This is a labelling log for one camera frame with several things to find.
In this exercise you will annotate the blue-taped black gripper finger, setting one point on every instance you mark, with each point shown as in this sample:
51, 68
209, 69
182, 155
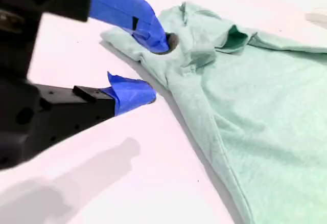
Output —
120, 6
127, 94

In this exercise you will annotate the pale green T-shirt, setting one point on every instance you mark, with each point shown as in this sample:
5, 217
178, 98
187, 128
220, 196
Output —
255, 106

